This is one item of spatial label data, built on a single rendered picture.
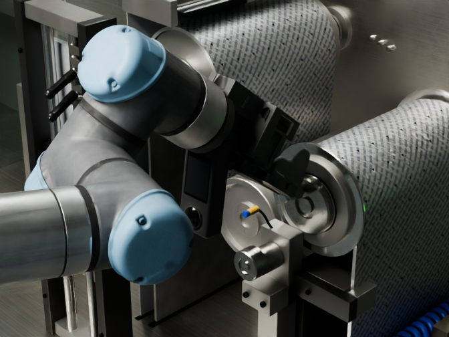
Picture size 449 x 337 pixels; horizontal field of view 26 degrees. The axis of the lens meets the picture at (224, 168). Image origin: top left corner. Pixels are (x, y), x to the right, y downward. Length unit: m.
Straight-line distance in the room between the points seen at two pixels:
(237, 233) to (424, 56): 0.38
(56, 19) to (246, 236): 0.38
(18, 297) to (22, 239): 0.89
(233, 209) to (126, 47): 0.47
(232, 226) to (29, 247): 0.59
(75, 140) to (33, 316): 0.74
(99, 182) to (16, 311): 0.82
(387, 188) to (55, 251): 0.53
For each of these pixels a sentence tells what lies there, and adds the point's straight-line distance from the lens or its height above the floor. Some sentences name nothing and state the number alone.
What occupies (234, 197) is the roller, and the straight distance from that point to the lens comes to 1.31.
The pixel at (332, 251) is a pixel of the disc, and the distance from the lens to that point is 1.21.
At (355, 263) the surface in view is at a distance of 1.20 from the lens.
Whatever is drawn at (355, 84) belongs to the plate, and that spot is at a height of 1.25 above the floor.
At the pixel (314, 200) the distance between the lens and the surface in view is 1.17.
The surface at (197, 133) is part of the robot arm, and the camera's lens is 0.97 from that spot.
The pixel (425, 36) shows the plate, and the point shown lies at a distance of 1.44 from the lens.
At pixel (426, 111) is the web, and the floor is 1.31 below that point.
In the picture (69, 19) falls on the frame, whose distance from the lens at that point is 1.26.
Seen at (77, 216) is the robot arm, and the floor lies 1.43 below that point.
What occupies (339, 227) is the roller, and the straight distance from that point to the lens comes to 1.18.
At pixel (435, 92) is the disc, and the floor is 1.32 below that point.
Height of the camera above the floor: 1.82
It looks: 27 degrees down
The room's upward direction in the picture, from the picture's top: straight up
